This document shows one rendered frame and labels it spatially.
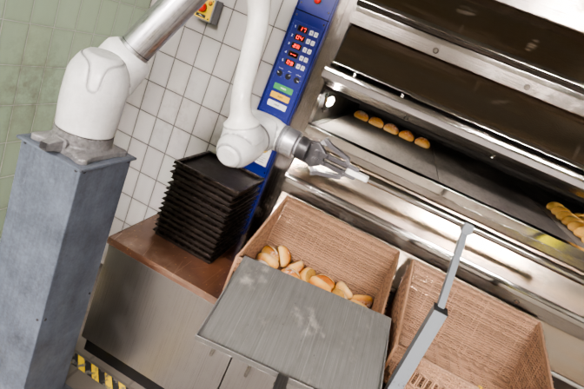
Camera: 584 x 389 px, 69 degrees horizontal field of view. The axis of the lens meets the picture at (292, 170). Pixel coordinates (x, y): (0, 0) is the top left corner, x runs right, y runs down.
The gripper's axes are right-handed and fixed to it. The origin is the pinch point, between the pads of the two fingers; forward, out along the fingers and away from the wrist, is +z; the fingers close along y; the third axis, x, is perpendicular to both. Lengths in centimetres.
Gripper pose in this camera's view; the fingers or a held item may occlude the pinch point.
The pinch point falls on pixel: (357, 174)
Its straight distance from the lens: 129.8
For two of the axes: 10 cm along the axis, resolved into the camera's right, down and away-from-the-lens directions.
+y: -3.7, 8.8, 2.8
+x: -2.9, 1.8, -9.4
